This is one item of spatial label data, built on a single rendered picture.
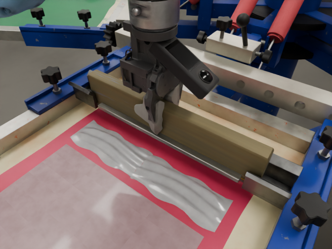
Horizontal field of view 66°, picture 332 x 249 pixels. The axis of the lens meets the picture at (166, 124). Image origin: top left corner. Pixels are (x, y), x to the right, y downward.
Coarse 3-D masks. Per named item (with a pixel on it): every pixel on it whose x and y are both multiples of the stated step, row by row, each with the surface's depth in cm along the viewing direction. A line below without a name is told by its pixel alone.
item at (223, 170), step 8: (104, 104) 59; (112, 112) 57; (120, 112) 57; (128, 120) 55; (136, 128) 54; (144, 128) 53; (152, 136) 52; (160, 136) 51; (168, 144) 50; (176, 144) 50; (184, 152) 49; (192, 152) 48; (200, 160) 47; (208, 160) 47; (216, 168) 46; (224, 168) 46; (232, 176) 44; (240, 176) 44
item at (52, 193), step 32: (128, 128) 59; (32, 160) 52; (64, 160) 52; (96, 160) 52; (0, 192) 47; (32, 192) 47; (64, 192) 47; (96, 192) 47; (0, 224) 42; (32, 224) 42; (64, 224) 42
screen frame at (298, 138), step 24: (120, 72) 73; (72, 96) 62; (192, 96) 63; (216, 96) 62; (24, 120) 56; (48, 120) 59; (240, 120) 58; (264, 120) 56; (0, 144) 52; (288, 144) 54
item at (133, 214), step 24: (192, 168) 51; (120, 192) 47; (144, 192) 47; (216, 192) 47; (240, 192) 47; (96, 216) 43; (120, 216) 43; (144, 216) 43; (168, 216) 43; (72, 240) 40; (96, 240) 40; (120, 240) 40; (144, 240) 40; (168, 240) 40; (192, 240) 40; (216, 240) 40
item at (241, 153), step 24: (96, 72) 57; (96, 96) 59; (120, 96) 53; (168, 120) 48; (192, 120) 45; (192, 144) 48; (216, 144) 44; (240, 144) 41; (264, 144) 41; (240, 168) 44; (264, 168) 41
